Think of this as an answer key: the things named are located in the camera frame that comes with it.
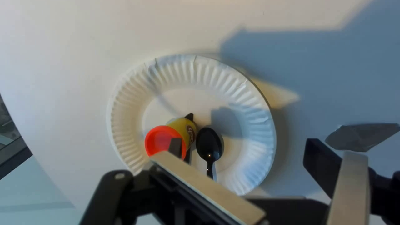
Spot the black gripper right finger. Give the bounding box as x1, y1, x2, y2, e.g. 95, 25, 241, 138
302, 136, 400, 225

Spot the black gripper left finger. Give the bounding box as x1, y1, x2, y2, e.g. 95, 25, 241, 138
79, 136, 267, 225

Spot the black plastic spoon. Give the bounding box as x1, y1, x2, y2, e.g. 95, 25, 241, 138
195, 126, 225, 180

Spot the yellow tub orange lid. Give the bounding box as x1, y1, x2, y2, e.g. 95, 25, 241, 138
144, 116, 197, 161

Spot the white paper plate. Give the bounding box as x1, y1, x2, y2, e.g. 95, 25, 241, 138
105, 53, 279, 198

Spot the dark grey rectangular block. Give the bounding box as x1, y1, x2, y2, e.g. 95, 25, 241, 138
324, 123, 400, 153

